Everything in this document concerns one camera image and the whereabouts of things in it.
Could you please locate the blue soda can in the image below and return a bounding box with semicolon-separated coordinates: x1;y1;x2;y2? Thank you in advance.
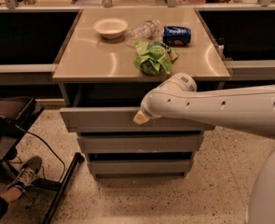
162;26;191;46

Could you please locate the clear plastic water bottle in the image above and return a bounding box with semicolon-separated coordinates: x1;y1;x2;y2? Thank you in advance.
125;20;159;47

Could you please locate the grey middle drawer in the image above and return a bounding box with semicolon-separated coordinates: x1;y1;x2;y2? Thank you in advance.
77;133;203;153

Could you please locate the white bowl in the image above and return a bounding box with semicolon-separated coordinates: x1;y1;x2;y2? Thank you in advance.
93;18;128;39

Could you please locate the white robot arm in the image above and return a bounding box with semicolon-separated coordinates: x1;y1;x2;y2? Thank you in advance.
134;73;275;224

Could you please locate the grey drawer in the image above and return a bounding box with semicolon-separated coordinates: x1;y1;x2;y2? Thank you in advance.
88;160;193;175
77;133;203;153
60;106;214;133

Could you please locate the black cart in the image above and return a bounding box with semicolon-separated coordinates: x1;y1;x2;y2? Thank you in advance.
0;97;84;224

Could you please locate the grey bottom drawer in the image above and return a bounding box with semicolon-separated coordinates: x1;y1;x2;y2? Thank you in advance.
88;160;193;175

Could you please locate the black cable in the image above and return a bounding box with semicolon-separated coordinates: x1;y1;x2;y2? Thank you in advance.
15;126;67;183

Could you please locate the grey top drawer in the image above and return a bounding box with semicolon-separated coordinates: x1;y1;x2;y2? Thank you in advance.
60;106;214;133

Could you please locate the grey drawer cabinet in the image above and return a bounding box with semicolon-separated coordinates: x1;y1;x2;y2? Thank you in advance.
53;7;230;178

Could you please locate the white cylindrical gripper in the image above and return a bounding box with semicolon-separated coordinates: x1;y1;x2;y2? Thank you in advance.
133;94;161;125

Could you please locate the grey sneaker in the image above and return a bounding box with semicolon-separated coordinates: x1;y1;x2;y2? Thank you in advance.
9;156;42;193

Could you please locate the green chip bag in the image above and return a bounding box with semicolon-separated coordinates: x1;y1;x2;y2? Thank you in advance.
133;40;179;77

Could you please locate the person's leg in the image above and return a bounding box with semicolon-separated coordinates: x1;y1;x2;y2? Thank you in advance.
0;187;22;219

